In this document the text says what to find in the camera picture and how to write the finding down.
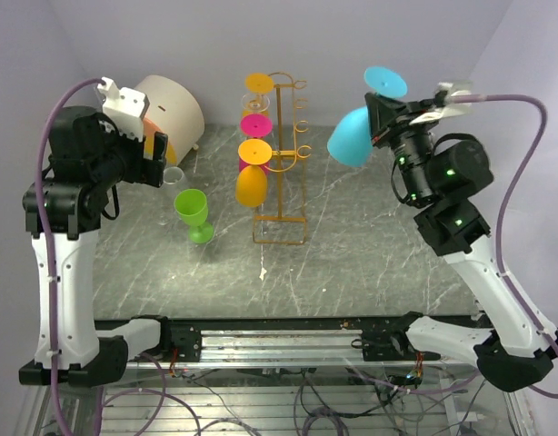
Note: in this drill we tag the yellow wine glass back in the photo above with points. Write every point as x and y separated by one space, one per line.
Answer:
251 183

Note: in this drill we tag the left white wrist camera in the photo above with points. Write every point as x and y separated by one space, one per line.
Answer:
126 107

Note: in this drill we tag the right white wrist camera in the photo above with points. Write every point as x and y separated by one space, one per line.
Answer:
444 105

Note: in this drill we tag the white half-round box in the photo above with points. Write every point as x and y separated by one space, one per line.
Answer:
172 111

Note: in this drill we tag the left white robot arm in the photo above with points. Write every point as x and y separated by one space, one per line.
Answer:
91 152

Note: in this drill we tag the blue plastic wine glass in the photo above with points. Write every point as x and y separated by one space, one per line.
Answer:
350 143

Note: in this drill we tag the aluminium mounting rail frame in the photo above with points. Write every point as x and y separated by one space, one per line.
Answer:
282 342

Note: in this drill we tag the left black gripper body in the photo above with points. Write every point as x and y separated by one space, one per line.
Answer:
135 166

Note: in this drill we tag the green plastic wine glass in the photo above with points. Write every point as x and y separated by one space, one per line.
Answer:
191 207

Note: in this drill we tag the clear wine glass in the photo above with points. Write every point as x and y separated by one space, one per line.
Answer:
254 103
173 176

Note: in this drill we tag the yellow wine glass front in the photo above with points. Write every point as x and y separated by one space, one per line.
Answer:
259 83

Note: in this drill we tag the yellow wine glass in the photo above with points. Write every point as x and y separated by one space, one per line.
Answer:
259 83
251 183

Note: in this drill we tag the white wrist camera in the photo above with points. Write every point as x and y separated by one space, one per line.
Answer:
126 107
444 105

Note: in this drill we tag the gold wire glass rack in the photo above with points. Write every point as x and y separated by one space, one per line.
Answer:
271 213

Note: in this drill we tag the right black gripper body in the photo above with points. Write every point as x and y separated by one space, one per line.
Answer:
403 130

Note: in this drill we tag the pink plastic wine glass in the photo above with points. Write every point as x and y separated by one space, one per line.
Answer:
256 127

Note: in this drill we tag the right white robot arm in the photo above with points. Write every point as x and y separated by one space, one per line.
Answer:
441 176

